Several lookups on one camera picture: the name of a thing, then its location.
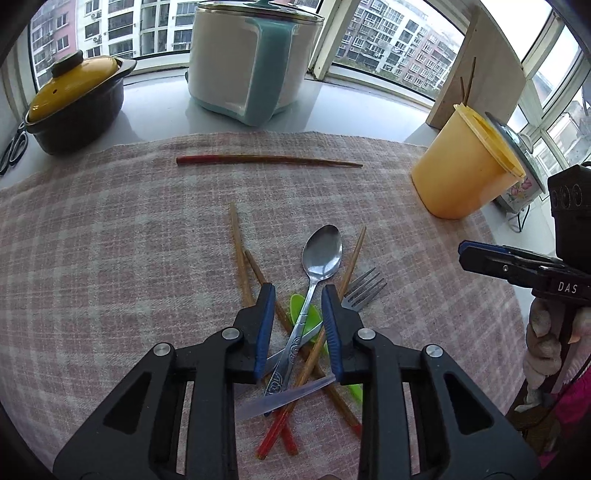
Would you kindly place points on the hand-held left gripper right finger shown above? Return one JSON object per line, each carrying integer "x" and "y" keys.
{"x": 331, "y": 332}

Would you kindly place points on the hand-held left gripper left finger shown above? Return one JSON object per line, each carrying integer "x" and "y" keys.
{"x": 265, "y": 323}

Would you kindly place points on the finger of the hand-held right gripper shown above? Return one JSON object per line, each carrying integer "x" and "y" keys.
{"x": 489, "y": 265}
{"x": 489, "y": 247}

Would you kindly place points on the green plastic spoon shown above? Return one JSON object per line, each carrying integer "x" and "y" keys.
{"x": 296, "y": 309}

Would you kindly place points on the metal fork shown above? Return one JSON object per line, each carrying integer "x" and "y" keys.
{"x": 364, "y": 290}

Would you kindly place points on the yellow plastic container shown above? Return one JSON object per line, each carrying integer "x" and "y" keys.
{"x": 457, "y": 175}

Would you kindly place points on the metal spoon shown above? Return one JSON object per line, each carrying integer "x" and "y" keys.
{"x": 323, "y": 254}

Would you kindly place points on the translucent white knife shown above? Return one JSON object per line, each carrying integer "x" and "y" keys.
{"x": 277, "y": 401}

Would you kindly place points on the person's right forearm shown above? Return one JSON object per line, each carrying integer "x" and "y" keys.
{"x": 579, "y": 406}

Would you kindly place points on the person's right hand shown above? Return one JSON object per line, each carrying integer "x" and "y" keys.
{"x": 540, "y": 341}

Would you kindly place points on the floral white slow cooker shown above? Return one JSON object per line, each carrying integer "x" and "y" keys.
{"x": 519, "y": 191}

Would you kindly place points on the pink plaid cloth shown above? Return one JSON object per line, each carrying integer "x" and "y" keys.
{"x": 138, "y": 230}

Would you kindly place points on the light wooden board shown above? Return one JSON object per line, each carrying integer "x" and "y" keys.
{"x": 485, "y": 55}

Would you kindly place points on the white teal electric pot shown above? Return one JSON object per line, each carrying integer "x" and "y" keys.
{"x": 221, "y": 60}

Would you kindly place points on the black clay pot yellow lid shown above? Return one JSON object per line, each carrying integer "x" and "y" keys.
{"x": 78, "y": 120}

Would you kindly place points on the apartment buildings outside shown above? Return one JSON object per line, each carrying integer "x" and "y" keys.
{"x": 138, "y": 23}

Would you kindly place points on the white window frame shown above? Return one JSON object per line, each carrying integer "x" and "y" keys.
{"x": 339, "y": 37}

